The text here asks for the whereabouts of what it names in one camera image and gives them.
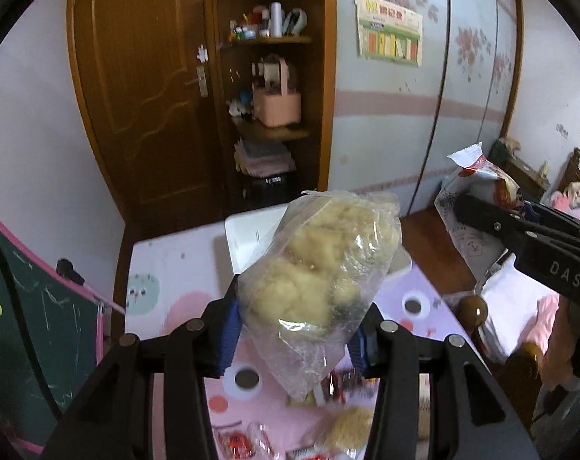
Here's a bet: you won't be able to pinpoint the pink handled basket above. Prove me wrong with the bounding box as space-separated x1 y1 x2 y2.
252 56 303 128

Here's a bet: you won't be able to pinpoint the yellow noodle block packet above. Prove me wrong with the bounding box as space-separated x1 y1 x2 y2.
314 405 374 460

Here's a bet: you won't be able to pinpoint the dark red snack packet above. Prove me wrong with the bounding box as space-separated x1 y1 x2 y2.
321 369 367 406

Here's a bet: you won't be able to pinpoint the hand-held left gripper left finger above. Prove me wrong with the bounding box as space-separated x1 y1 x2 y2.
41 273 245 460

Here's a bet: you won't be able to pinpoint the white teal container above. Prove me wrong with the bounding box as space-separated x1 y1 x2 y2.
283 8 307 36

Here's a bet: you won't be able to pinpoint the stack of folded towels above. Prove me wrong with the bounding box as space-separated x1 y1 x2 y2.
233 139 297 177

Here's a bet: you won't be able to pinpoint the black easel clamp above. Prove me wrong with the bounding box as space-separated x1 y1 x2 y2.
56 259 86 286

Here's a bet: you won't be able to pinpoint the white pillow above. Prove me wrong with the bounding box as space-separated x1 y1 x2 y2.
477 254 566 365

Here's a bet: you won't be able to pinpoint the pink blanket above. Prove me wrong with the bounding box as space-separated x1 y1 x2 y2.
534 292 580 389

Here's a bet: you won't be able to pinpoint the small plush toys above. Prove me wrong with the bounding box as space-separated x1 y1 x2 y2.
228 90 255 120

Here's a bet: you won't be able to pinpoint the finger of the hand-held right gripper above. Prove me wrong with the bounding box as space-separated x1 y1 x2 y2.
527 204 580 238
453 193 580 255

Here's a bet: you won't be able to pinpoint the floral sliding wardrobe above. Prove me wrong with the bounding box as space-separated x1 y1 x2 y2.
326 0 580 223

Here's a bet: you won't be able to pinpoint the clear bag of puffed snack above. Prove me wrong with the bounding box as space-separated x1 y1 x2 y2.
237 189 403 401

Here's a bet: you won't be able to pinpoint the small clear snack packet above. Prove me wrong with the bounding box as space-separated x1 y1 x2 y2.
247 422 276 460

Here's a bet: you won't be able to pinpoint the white red snack bag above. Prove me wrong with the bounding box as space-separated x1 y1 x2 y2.
434 143 523 293

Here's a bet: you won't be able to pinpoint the doll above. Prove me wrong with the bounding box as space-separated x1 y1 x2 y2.
551 181 580 223

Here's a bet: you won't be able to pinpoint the cluster of small toiletries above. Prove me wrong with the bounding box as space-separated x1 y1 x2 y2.
229 7 272 41

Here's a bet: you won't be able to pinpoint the wall poster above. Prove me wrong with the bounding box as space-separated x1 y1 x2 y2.
354 0 424 68

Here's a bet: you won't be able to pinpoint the wooden corner shelf unit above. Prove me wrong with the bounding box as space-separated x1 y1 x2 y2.
204 0 339 221

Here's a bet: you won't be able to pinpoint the silver door handle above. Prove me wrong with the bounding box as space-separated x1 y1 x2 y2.
185 66 209 99

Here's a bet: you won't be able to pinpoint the green chalkboard with pink frame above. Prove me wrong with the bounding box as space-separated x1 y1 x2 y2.
0 204 113 453

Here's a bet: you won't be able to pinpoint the red white snack packet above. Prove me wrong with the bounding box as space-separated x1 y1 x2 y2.
290 445 329 460

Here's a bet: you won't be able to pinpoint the white plastic bin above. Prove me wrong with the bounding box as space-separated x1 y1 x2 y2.
224 204 413 281

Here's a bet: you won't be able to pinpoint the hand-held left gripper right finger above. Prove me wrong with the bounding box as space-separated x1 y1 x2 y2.
350 304 542 460

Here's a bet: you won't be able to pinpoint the brown wooden door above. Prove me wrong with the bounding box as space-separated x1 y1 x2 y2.
67 0 224 231

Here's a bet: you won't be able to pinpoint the black bin under shelf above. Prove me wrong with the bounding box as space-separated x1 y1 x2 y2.
242 172 295 212

